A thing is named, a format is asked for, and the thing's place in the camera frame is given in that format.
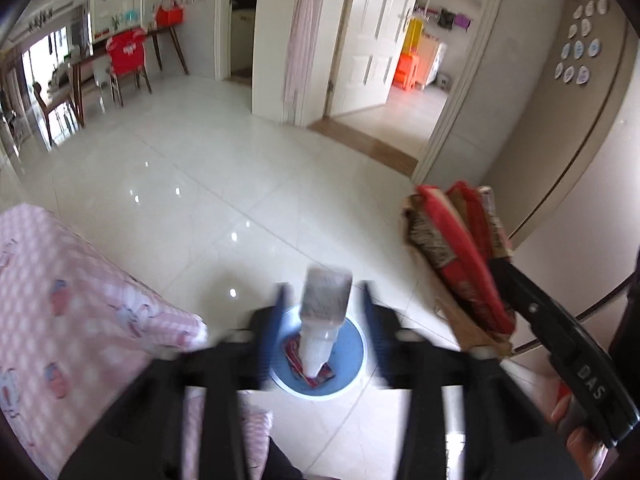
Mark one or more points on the white panel door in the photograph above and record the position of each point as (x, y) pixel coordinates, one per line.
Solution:
(380, 35)

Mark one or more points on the red bag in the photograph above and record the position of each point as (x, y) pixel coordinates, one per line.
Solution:
(169, 14)

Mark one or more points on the tan paper wrapper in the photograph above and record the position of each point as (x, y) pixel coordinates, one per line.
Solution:
(465, 330)

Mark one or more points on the yellow cabinet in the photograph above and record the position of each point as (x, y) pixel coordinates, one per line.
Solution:
(412, 37)

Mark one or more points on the wooden chair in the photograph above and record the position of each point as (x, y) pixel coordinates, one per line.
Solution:
(50, 107)

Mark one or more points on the pink printed tablecloth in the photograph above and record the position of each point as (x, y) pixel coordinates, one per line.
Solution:
(65, 320)

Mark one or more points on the pink curtain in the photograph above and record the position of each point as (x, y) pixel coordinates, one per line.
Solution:
(302, 40)

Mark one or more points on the brown speckled snack packet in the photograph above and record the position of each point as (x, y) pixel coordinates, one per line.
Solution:
(430, 240)

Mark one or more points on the person's dark pants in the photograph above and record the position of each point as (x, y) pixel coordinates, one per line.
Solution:
(280, 462)

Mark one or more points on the group of round wall stickers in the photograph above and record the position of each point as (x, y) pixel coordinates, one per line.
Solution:
(580, 46)

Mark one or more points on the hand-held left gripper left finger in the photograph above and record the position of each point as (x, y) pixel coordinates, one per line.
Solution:
(270, 327)

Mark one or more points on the orange plastic stool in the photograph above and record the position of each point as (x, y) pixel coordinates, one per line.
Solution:
(407, 71)

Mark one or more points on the white dresser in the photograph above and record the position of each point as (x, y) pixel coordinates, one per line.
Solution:
(434, 60)

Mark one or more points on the red snack packet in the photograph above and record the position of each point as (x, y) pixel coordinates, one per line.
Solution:
(465, 265)

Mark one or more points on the white plastic bottle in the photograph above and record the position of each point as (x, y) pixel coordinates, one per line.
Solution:
(322, 305)

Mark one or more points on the chair with red cover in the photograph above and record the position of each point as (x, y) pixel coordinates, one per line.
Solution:
(126, 55)

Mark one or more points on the red wrapper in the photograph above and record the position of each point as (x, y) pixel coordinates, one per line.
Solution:
(307, 377)

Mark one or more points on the wooden dining table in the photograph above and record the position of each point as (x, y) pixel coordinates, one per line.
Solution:
(82, 62)

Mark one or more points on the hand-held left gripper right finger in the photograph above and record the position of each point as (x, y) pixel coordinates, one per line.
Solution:
(375, 325)

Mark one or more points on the person's right hand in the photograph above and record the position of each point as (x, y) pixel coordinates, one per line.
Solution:
(580, 445)

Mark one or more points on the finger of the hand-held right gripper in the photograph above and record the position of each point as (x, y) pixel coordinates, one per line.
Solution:
(520, 290)

